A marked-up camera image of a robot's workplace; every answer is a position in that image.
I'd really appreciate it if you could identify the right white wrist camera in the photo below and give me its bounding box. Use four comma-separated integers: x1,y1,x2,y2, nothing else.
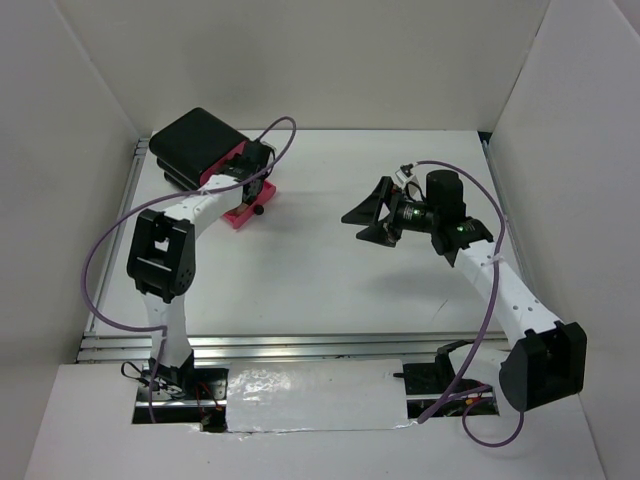
395,164,423,198

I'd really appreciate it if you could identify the white taped cover plate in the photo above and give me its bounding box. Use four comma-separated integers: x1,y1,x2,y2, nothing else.
226,359,409,433

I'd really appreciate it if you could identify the black drawer organizer box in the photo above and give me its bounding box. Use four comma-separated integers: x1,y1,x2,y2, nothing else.
149,107,249,191

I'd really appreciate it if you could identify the foundation bottle with black cap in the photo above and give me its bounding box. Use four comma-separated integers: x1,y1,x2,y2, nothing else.
234,203,250,216

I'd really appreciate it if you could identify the aluminium front rail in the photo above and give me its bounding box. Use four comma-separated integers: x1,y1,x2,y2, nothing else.
76,331,475,365

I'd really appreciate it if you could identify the aluminium rail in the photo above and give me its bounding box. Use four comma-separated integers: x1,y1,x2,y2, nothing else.
76,331,475,365
480,135,523,276

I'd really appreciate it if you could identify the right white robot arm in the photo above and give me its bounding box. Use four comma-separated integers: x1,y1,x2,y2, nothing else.
341,165,587,414

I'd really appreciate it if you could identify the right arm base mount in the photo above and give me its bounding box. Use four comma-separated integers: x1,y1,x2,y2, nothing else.
393,362,498,420

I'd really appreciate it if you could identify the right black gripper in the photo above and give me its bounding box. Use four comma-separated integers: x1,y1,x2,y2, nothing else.
342,175,439,247

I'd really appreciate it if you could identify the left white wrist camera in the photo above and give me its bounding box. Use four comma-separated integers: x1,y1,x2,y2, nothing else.
258,141,277,155

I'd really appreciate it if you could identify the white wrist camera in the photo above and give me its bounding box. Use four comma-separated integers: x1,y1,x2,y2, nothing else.
258,141,277,155
395,164,423,198

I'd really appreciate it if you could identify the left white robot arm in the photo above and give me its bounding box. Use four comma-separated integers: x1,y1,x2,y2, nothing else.
126,141,275,399

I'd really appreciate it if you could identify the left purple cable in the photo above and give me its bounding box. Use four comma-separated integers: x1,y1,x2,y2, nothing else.
80,116,297,424

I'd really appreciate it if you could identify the right side aluminium rail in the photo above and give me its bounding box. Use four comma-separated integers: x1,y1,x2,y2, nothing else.
480,135,523,276

